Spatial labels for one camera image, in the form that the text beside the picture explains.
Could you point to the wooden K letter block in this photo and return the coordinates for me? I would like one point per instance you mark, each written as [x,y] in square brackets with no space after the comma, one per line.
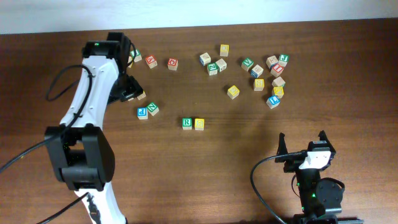
[271,61]

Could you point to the yellow E letter block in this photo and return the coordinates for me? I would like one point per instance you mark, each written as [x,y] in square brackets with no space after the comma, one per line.
[278,91]

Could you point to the green N letter block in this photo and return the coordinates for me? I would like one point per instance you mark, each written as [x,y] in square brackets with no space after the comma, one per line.
[152,108]

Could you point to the red I letter block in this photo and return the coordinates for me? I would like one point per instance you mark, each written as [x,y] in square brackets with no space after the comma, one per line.
[276,70]

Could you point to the plain wooden block right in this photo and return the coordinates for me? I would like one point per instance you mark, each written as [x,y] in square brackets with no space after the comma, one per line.
[278,82]

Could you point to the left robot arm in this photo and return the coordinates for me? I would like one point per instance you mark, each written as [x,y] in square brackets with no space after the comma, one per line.
[79,152]

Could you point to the green R letter block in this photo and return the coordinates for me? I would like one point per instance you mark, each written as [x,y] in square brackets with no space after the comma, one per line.
[187,123]

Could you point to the wooden block beside Z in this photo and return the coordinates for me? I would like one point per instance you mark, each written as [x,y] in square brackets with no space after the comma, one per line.
[221,64]

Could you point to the green L letter block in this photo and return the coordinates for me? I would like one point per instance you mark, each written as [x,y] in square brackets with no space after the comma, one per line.
[136,55]

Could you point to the yellow block centre right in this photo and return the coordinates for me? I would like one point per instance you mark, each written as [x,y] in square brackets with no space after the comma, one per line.
[233,92]

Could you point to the blue L letter block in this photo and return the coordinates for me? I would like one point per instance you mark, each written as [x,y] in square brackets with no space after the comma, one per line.
[273,102]

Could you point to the yellow S letter block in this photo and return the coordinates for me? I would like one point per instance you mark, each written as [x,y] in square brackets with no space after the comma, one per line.
[259,84]
[199,124]

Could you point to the red Q letter block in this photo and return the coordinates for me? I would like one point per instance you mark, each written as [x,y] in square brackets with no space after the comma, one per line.
[172,64]

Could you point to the blue-sided Q wooden block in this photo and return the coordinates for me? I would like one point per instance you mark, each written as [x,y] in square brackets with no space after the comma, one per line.
[205,59]

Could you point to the green Z letter block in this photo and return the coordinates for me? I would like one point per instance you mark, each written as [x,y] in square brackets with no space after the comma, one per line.
[212,69]

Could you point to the red A letter block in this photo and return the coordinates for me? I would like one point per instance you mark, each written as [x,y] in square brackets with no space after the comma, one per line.
[151,61]

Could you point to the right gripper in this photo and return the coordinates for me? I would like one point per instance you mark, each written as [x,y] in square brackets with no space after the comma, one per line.
[291,163]

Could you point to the green V letter block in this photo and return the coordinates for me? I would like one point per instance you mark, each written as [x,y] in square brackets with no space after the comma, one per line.
[247,63]

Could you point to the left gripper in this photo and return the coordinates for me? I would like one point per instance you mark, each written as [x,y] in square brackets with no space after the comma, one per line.
[135,89]

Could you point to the yellow block top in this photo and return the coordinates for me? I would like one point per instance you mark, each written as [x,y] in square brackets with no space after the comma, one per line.
[224,50]

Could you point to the green J letter block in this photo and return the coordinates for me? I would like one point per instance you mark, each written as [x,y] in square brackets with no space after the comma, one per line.
[283,60]

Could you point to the plain wooden block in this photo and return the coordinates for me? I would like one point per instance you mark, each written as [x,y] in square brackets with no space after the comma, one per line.
[278,82]
[130,62]

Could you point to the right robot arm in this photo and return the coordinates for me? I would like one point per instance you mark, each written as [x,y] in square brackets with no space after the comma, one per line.
[320,197]

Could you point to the blue P letter block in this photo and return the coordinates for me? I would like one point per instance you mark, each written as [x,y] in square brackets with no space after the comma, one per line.
[142,113]

